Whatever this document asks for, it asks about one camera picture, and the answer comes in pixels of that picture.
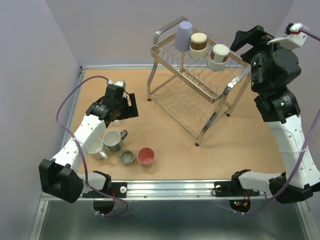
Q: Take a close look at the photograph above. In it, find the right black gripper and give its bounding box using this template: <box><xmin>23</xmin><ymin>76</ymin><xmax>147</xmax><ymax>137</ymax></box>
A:
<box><xmin>231</xmin><ymin>25</ymin><xmax>292</xmax><ymax>93</ymax></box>

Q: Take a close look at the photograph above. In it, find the clear glass cup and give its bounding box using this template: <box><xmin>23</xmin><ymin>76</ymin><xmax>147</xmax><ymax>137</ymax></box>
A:
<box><xmin>112</xmin><ymin>120</ymin><xmax>120</xmax><ymax>126</ymax></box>

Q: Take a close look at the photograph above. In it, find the grey ceramic mug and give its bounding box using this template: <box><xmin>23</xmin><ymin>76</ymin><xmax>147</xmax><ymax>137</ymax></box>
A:
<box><xmin>102</xmin><ymin>129</ymin><xmax>128</xmax><ymax>153</ymax></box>

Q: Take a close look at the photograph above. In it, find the steel-lined brown white cup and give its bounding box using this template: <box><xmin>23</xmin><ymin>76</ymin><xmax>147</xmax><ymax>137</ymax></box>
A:
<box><xmin>189</xmin><ymin>32</ymin><xmax>208</xmax><ymax>60</ymax></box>

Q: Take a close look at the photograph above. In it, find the purple plastic cup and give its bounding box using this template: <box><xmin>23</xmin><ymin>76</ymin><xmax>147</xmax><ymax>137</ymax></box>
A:
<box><xmin>174</xmin><ymin>21</ymin><xmax>193</xmax><ymax>52</ymax></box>

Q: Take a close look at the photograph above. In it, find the metal wire dish rack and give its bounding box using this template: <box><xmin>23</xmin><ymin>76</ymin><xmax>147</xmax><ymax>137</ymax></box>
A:
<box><xmin>146</xmin><ymin>16</ymin><xmax>250</xmax><ymax>147</ymax></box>

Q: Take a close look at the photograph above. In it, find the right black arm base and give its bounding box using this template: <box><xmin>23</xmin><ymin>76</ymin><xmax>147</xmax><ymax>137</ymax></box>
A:
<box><xmin>214</xmin><ymin>180</ymin><xmax>260</xmax><ymax>197</ymax></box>

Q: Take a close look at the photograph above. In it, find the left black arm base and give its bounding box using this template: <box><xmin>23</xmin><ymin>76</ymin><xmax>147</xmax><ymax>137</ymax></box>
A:
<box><xmin>82</xmin><ymin>181</ymin><xmax>128</xmax><ymax>199</ymax></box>

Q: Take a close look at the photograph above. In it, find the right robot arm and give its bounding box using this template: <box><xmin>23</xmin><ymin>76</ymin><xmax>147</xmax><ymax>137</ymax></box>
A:
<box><xmin>230</xmin><ymin>23</ymin><xmax>320</xmax><ymax>204</ymax></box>

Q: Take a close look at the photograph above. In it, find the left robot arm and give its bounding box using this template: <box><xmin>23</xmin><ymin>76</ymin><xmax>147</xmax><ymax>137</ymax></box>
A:
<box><xmin>38</xmin><ymin>80</ymin><xmax>139</xmax><ymax>203</ymax></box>

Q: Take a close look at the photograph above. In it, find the small grey metal cup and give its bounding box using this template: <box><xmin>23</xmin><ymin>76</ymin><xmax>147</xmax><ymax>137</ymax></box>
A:
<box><xmin>119</xmin><ymin>150</ymin><xmax>135</xmax><ymax>166</ymax></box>

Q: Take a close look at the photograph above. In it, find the red plastic cup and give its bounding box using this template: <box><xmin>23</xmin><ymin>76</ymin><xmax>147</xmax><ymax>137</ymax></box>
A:
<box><xmin>137</xmin><ymin>147</ymin><xmax>155</xmax><ymax>168</ymax></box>

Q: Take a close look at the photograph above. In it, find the white ceramic mug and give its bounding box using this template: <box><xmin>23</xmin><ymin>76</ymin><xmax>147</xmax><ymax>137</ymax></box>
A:
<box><xmin>87</xmin><ymin>137</ymin><xmax>108</xmax><ymax>160</ymax></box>

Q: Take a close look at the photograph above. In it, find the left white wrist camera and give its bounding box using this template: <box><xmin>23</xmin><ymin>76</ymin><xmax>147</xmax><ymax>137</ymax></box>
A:
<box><xmin>113</xmin><ymin>80</ymin><xmax>126</xmax><ymax>89</ymax></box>

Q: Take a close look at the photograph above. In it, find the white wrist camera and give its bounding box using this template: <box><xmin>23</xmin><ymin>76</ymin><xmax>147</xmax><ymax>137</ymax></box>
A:
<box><xmin>113</xmin><ymin>80</ymin><xmax>126</xmax><ymax>89</ymax></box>
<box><xmin>267</xmin><ymin>23</ymin><xmax>309</xmax><ymax>51</ymax></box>

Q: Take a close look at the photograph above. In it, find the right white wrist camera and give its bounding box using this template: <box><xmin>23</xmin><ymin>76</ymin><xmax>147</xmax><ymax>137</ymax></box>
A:
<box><xmin>267</xmin><ymin>23</ymin><xmax>309</xmax><ymax>51</ymax></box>

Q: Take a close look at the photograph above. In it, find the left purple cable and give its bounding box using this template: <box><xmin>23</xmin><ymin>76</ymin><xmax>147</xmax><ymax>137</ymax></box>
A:
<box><xmin>55</xmin><ymin>76</ymin><xmax>129</xmax><ymax>218</ymax></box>

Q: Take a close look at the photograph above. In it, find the purple cable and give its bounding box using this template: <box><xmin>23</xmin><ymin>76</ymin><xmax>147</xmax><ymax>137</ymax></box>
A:
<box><xmin>55</xmin><ymin>76</ymin><xmax>129</xmax><ymax>218</ymax></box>
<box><xmin>234</xmin><ymin>24</ymin><xmax>320</xmax><ymax>216</ymax></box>

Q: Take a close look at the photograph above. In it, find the aluminium front rail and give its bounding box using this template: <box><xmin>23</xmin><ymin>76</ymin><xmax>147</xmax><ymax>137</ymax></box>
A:
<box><xmin>41</xmin><ymin>177</ymin><xmax>307</xmax><ymax>201</ymax></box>

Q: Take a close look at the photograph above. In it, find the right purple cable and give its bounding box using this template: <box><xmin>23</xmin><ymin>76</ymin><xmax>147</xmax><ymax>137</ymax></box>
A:
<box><xmin>234</xmin><ymin>24</ymin><xmax>320</xmax><ymax>216</ymax></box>

